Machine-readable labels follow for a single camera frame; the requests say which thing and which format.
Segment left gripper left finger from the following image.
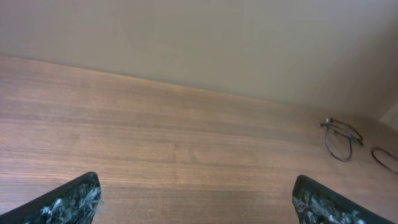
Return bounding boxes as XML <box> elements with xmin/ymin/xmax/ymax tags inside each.
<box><xmin>1</xmin><ymin>172</ymin><xmax>101</xmax><ymax>224</ymax></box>

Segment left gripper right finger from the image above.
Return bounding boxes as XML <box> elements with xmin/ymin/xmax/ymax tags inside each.
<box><xmin>292</xmin><ymin>175</ymin><xmax>394</xmax><ymax>224</ymax></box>

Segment separated black USB cable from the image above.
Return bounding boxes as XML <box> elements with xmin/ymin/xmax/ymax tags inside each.
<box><xmin>318</xmin><ymin>117</ymin><xmax>364</xmax><ymax>163</ymax></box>

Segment black USB cables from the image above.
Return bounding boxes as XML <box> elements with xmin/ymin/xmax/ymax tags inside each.
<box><xmin>371</xmin><ymin>146</ymin><xmax>398</xmax><ymax>175</ymax></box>

